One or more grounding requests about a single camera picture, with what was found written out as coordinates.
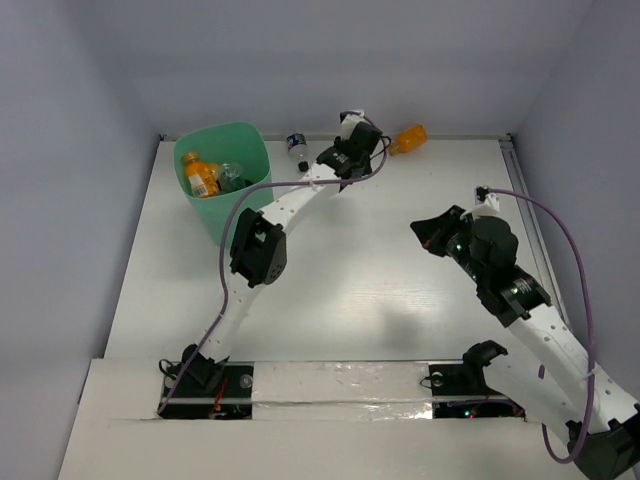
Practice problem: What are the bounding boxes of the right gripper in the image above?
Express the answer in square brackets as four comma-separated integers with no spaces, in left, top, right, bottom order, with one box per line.
[411,204,488,284]

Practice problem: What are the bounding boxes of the clear Pepsi bottle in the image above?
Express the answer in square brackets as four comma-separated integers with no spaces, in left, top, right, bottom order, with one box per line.
[286,132,310,173]

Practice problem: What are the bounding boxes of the clear water bottle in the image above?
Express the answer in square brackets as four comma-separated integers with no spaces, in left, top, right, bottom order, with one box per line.
[217,163,252,193]

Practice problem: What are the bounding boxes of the small orange juice bottle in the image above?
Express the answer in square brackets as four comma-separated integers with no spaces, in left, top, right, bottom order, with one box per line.
[182,152,220,198]

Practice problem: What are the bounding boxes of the orange juice bottle blue label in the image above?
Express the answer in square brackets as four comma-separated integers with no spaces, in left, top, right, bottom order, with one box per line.
[206,163,221,180]

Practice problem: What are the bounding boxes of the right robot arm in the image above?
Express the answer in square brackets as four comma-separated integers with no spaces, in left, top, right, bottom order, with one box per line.
[410,205,639,479]

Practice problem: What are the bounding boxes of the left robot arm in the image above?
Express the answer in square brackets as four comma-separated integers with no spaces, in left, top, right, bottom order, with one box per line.
[176,121,391,395]

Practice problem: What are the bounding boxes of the green plastic bin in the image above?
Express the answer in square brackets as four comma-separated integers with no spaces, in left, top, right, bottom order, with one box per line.
[173,121,274,244]

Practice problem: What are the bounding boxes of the amber ribbed orange bottle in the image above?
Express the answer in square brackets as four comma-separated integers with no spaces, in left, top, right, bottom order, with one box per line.
[389,124,428,156]

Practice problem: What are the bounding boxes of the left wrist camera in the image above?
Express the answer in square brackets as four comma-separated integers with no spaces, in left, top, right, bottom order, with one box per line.
[339,109,367,138]

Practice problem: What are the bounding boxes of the aluminium rail right edge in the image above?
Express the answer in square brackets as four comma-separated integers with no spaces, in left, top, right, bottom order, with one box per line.
[498,134,574,332]

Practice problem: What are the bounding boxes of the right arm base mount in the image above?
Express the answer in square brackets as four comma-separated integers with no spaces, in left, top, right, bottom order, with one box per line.
[419,340,526,420]

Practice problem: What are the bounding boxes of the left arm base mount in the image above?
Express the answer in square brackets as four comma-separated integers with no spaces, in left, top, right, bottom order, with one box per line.
[158,344,254,420]

